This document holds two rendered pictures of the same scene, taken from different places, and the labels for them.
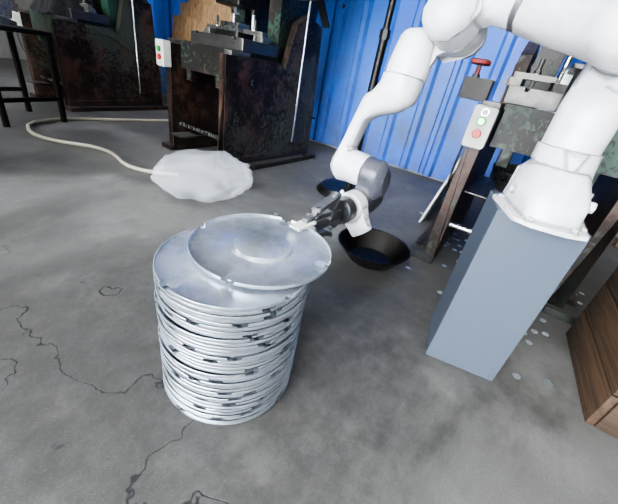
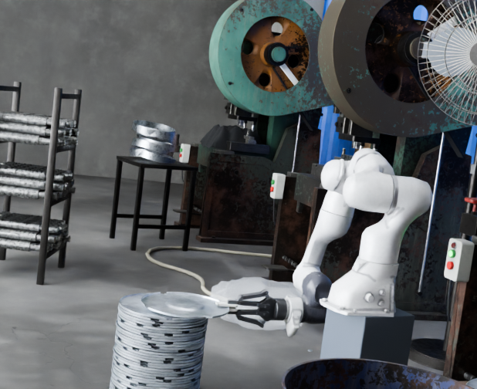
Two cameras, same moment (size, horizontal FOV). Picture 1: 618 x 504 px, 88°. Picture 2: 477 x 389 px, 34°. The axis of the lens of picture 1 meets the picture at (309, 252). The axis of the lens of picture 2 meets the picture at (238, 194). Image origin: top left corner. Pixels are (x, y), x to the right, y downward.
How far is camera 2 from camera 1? 2.10 m
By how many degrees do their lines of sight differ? 46
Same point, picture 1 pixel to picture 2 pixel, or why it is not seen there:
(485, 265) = (327, 346)
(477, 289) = not seen: hidden behind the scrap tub
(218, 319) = (131, 318)
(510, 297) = not seen: hidden behind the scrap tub
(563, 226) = (339, 305)
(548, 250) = (350, 329)
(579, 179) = (358, 276)
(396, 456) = not seen: outside the picture
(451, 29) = (328, 185)
